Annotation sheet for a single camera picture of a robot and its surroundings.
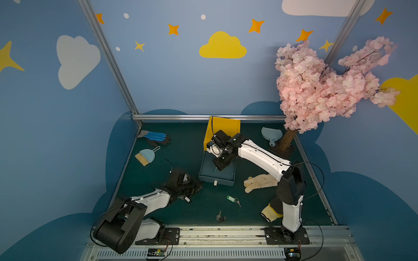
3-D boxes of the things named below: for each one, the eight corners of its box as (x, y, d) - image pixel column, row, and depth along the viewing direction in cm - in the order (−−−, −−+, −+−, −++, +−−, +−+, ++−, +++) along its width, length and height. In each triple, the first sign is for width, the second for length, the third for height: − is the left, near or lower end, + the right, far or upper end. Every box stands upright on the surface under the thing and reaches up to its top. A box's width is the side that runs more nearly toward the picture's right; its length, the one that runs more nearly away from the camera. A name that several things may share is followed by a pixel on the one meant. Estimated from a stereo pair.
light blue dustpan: (265, 146, 110) (266, 144, 109) (260, 128, 121) (261, 126, 119) (285, 146, 110) (286, 144, 109) (279, 128, 121) (280, 127, 119)
